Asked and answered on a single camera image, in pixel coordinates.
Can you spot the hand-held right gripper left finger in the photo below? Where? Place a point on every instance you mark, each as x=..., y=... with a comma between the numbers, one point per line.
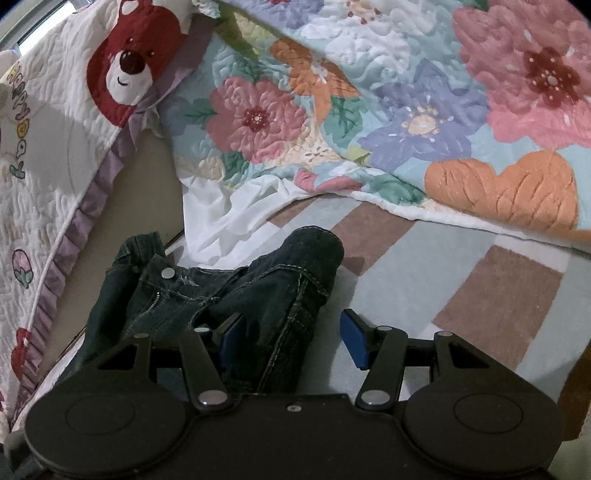
x=231, y=339

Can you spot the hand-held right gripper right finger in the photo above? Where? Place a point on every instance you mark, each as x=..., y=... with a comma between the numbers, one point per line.
x=355, y=341

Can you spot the dark denim jeans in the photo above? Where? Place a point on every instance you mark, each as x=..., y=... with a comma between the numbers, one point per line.
x=277, y=286

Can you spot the checked grey brown bed mat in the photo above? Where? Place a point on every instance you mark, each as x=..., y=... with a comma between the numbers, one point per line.
x=415, y=258

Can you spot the white cloth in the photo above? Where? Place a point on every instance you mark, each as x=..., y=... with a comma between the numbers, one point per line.
x=221, y=217

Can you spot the floral quilted blanket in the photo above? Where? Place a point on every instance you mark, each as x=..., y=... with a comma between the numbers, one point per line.
x=369, y=92

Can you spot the white bear print quilt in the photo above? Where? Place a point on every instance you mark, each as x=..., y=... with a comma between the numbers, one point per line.
x=55, y=138

